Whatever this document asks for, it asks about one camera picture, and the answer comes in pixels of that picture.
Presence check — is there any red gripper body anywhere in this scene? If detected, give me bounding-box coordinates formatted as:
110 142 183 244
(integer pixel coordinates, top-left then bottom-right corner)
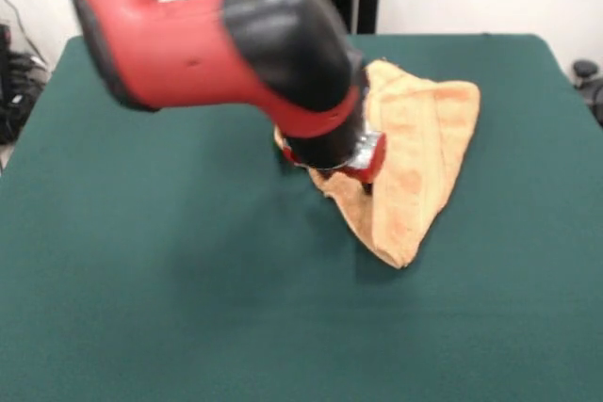
281 131 389 185

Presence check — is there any tan terry towel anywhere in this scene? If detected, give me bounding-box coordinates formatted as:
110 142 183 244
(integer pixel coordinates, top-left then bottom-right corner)
272 58 481 270

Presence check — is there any dark green table cloth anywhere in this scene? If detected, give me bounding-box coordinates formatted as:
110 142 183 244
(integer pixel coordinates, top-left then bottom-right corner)
0 33 603 402

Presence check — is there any office chair base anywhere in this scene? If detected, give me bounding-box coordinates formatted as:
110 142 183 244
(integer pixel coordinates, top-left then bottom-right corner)
572 59 603 128

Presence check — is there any black equipment pile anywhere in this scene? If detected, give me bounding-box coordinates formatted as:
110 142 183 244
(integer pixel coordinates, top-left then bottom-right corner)
0 20 48 145

